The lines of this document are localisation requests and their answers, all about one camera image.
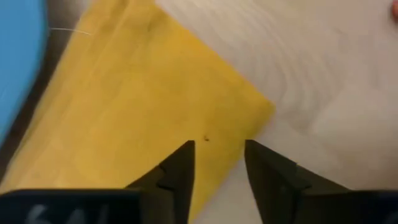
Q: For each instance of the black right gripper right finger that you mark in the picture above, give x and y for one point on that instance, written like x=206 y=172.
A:
x=273 y=189

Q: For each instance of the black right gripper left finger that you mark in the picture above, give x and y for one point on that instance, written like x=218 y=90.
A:
x=174 y=186

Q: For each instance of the yellow cloth napkin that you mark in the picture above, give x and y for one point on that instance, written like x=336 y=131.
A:
x=140 y=102

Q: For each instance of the blue plastic tray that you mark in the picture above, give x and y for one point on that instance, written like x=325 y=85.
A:
x=18 y=62

